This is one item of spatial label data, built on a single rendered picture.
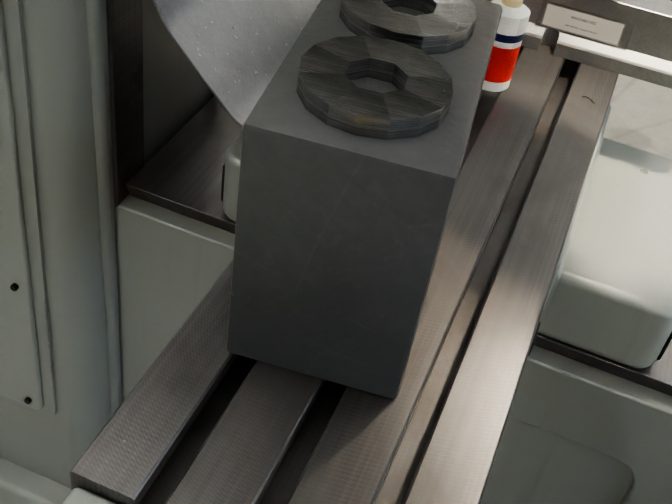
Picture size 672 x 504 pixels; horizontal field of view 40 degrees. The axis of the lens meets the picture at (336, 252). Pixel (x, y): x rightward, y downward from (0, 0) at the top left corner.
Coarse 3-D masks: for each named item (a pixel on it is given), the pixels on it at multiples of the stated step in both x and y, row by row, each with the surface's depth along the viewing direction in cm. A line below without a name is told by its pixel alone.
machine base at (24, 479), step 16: (0, 464) 136; (16, 464) 136; (0, 480) 134; (16, 480) 134; (32, 480) 134; (48, 480) 135; (0, 496) 134; (16, 496) 133; (32, 496) 133; (48, 496) 133; (64, 496) 133
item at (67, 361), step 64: (0, 0) 86; (64, 0) 86; (128, 0) 92; (0, 64) 91; (64, 64) 90; (128, 64) 96; (0, 128) 96; (64, 128) 95; (128, 128) 101; (0, 192) 102; (64, 192) 101; (128, 192) 107; (0, 256) 109; (64, 256) 106; (0, 320) 116; (64, 320) 113; (0, 384) 125; (64, 384) 121; (0, 448) 135; (64, 448) 130
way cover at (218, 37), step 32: (160, 0) 86; (192, 0) 91; (224, 0) 95; (256, 0) 99; (288, 0) 103; (320, 0) 108; (192, 32) 89; (224, 32) 93; (256, 32) 97; (288, 32) 101; (192, 64) 88; (224, 64) 92; (256, 64) 95; (224, 96) 90; (256, 96) 94
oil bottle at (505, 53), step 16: (496, 0) 88; (512, 0) 86; (512, 16) 86; (528, 16) 87; (512, 32) 87; (496, 48) 88; (512, 48) 88; (496, 64) 89; (512, 64) 90; (496, 80) 90
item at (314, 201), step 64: (384, 0) 61; (448, 0) 60; (320, 64) 52; (384, 64) 53; (448, 64) 57; (256, 128) 49; (320, 128) 50; (384, 128) 49; (448, 128) 51; (256, 192) 52; (320, 192) 51; (384, 192) 50; (448, 192) 49; (256, 256) 55; (320, 256) 54; (384, 256) 52; (256, 320) 59; (320, 320) 57; (384, 320) 56; (384, 384) 59
